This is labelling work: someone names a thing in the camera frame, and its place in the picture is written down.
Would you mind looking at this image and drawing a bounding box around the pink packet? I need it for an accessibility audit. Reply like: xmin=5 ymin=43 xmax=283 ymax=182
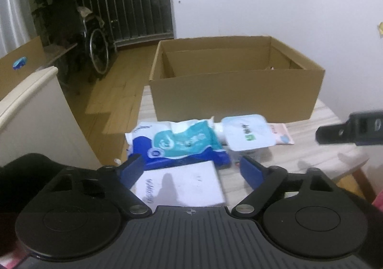
xmin=268 ymin=123 xmax=295 ymax=145

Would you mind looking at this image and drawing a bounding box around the small cardboard box blue sticker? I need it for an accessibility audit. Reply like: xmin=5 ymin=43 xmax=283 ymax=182
xmin=0 ymin=36 xmax=46 ymax=101

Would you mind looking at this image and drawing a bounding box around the wooden stool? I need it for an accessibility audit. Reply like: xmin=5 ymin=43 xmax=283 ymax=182
xmin=337 ymin=159 xmax=378 ymax=201

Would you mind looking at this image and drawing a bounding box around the wheelchair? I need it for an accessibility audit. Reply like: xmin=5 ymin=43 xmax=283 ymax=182
xmin=70 ymin=0 xmax=118 ymax=75

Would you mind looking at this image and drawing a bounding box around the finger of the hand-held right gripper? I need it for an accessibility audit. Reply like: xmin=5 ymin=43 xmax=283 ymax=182
xmin=315 ymin=110 xmax=383 ymax=146

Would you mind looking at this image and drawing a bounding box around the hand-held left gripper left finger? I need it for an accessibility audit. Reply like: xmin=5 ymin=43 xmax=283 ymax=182
xmin=45 ymin=154 xmax=153 ymax=217

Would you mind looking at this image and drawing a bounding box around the grey curtain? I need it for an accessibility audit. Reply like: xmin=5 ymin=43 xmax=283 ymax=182
xmin=0 ymin=0 xmax=33 ymax=57

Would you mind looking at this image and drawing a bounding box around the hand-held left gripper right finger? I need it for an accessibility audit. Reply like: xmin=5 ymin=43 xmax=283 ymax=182
xmin=231 ymin=155 xmax=344 ymax=218

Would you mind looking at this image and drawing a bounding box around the metal railing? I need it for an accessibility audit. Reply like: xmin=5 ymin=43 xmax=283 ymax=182
xmin=106 ymin=0 xmax=175 ymax=47

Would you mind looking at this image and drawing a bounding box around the large cardboard box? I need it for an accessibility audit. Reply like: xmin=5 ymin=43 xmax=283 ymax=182
xmin=149 ymin=35 xmax=326 ymax=123

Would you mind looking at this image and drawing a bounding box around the blue tissue pack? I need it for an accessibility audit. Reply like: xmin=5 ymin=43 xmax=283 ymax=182
xmin=124 ymin=118 xmax=231 ymax=171

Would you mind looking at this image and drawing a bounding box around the white lidded plastic tub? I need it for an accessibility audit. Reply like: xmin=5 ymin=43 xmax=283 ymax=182
xmin=221 ymin=114 xmax=277 ymax=162

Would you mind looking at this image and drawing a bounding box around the white flat box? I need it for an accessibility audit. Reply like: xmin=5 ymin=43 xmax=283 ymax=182
xmin=129 ymin=160 xmax=227 ymax=207

